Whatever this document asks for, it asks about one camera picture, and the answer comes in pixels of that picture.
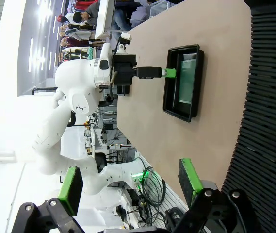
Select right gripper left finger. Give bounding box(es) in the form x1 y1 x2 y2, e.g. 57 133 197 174
11 166 84 233

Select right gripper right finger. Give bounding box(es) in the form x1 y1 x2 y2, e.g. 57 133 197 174
174 157 261 233

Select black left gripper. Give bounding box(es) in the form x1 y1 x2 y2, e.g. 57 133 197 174
114 54 177 86

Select green circuit board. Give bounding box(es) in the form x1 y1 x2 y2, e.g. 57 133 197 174
179 53 197 104

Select black ESD tray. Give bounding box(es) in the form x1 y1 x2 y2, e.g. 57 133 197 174
162 44 205 123

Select base box with green light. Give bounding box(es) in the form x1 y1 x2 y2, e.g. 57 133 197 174
131 173 145 189

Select person in blue jeans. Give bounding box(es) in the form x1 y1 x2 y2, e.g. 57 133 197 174
111 0 143 32

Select white desk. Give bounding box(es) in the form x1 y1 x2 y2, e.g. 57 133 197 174
95 0 116 41

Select seated person grey jacket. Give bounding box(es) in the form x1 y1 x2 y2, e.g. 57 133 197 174
72 1 100 27

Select black slotted board rack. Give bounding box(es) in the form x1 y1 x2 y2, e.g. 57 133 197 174
221 0 276 233

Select black cable bundle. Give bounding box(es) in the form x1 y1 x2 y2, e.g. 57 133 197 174
137 157 167 207

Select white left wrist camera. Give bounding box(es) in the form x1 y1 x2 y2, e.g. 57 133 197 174
117 33 132 55

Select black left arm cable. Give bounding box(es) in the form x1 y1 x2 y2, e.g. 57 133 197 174
105 70 119 107

